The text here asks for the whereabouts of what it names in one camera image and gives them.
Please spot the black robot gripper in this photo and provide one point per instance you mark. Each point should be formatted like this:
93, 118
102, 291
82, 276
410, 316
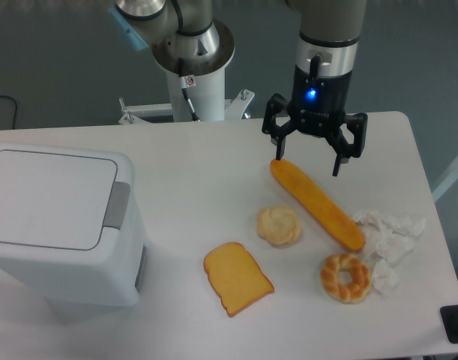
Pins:
321, 96

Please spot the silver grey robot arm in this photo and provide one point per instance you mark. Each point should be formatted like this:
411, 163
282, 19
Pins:
194, 41

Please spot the white push-lid trash can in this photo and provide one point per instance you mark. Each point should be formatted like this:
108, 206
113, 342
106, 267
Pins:
70, 227

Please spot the round pale bread roll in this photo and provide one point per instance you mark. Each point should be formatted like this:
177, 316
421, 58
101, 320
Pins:
278, 225

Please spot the long orange baguette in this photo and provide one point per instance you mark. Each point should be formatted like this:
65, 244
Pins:
329, 215

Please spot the crumpled white tissue paper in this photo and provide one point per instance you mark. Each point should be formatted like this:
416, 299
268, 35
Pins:
388, 240

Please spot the orange toast slice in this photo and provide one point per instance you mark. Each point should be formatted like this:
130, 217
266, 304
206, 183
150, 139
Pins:
236, 277

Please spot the black device at table edge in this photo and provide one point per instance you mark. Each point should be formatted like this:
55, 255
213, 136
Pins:
449, 315

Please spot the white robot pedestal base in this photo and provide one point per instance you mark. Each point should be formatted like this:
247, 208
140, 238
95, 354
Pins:
192, 99

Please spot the braided ring bread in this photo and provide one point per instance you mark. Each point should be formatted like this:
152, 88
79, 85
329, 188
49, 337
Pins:
345, 278

